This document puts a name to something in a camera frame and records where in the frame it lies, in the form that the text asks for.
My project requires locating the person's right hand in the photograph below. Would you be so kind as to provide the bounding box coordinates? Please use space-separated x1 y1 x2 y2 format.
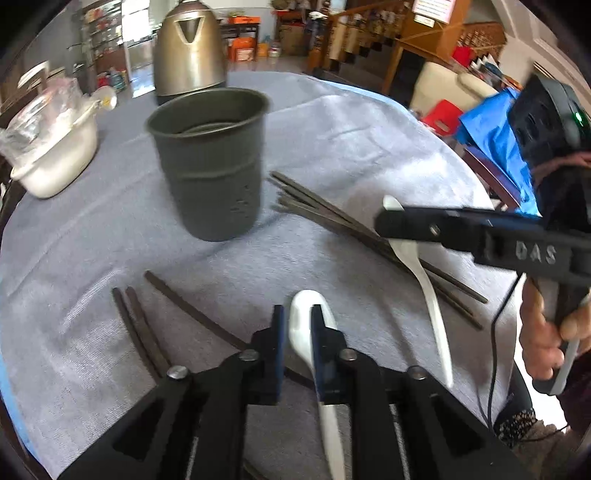
518 273 591 384

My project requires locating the cream armchair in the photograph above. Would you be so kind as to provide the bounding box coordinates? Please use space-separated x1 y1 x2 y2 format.
410 60 500 114

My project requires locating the dark wooden side table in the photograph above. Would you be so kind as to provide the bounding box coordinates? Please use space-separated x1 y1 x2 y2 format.
219 18 259 47

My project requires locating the orange cardboard box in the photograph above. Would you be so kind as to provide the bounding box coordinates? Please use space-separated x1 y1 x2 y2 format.
229 37 257 63

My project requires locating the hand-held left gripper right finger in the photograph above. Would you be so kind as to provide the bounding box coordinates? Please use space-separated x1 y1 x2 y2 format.
310 305 532 480

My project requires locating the wooden staircase railing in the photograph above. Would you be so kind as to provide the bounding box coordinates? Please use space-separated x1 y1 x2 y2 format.
318 0 509 93

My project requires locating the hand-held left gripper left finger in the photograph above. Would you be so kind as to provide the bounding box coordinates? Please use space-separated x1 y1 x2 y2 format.
58 305 287 480

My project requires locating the grey table cloth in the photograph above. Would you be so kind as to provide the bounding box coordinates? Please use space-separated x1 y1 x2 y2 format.
0 69 522 480

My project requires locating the bronze electric kettle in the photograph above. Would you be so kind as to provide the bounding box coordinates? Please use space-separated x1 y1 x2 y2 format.
152 0 228 106

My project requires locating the person's dark patterned clothing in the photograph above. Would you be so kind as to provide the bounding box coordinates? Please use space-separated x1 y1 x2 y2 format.
492 364 591 462

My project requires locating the white ceramic spoon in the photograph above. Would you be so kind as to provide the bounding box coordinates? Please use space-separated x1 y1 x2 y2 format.
382 195 455 388
290 290 347 480

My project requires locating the grey metal utensil cup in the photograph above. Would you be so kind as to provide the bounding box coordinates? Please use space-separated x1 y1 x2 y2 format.
145 88 271 241

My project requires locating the red plastic chair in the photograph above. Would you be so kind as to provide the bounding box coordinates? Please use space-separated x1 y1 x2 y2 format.
421 99 465 139

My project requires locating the white ceramic bowl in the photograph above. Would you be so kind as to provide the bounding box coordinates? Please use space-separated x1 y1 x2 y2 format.
9 99 100 199

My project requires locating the blue plastic bag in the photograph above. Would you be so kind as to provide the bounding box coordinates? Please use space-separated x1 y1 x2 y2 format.
457 88 543 217

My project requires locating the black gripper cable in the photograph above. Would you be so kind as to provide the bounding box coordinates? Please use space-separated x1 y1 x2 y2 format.
478 272 571 444

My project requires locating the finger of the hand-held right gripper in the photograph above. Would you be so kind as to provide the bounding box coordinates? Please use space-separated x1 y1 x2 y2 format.
374 205 486 260

